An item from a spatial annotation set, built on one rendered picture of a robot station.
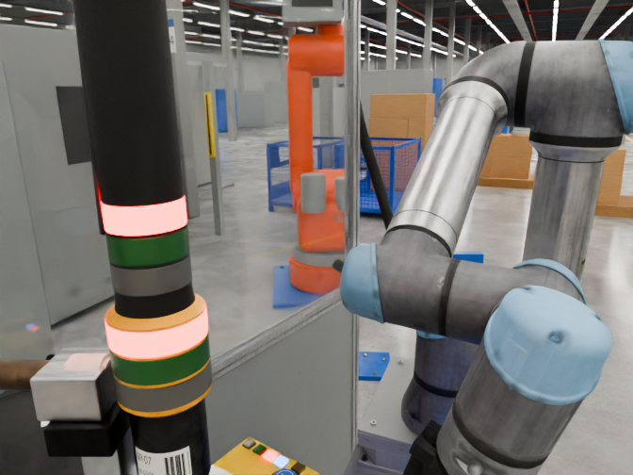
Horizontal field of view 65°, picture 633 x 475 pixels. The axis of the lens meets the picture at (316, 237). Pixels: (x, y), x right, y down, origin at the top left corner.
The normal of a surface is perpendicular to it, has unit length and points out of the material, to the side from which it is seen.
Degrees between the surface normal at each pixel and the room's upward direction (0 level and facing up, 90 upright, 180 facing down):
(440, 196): 40
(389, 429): 3
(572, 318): 17
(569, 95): 94
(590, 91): 92
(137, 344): 90
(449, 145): 31
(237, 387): 90
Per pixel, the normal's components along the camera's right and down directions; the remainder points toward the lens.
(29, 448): 0.05, -0.52
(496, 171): -0.37, 0.26
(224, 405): 0.80, 0.15
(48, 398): -0.03, 0.28
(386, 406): 0.00, -0.95
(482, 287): -0.32, -0.47
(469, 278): -0.25, -0.65
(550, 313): 0.22, -0.87
